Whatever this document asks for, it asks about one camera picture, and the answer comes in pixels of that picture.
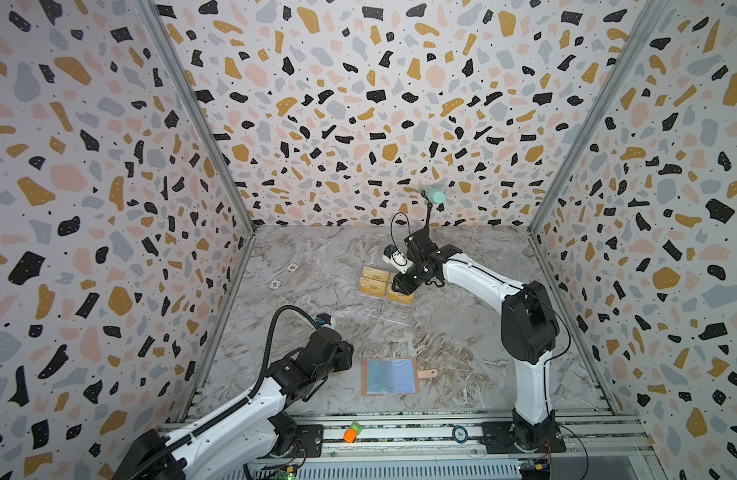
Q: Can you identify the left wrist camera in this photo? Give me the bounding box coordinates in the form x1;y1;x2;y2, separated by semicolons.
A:
314;313;334;328

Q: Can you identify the orange green small tool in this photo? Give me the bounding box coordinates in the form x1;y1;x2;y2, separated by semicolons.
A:
344;421;364;444

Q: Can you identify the gold card back left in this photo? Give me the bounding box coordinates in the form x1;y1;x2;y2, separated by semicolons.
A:
362;267;390;283

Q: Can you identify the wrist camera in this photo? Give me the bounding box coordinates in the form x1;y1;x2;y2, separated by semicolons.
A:
382;243;414;274
314;313;334;328

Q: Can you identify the clear acrylic card stand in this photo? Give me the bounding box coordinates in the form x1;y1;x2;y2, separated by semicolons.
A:
358;266;414;326

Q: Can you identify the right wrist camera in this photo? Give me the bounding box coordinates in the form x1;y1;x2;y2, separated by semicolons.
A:
382;243;414;274

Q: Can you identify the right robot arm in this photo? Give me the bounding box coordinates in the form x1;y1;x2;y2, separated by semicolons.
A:
382;228;560;452

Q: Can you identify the mint green microphone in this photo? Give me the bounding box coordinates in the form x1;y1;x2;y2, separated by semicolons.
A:
420;188;446;205

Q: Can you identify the black microphone stand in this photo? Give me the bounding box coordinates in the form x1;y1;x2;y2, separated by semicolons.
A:
423;200;434;237

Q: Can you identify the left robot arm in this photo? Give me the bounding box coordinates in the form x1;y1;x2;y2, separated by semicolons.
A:
114;326;354;479

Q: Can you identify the pink leather card holder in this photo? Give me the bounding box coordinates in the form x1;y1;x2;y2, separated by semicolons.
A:
362;357;439;396

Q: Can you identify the gold card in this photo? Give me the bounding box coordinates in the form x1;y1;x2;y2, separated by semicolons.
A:
362;267;390;283
385;290;414;305
358;278;386;298

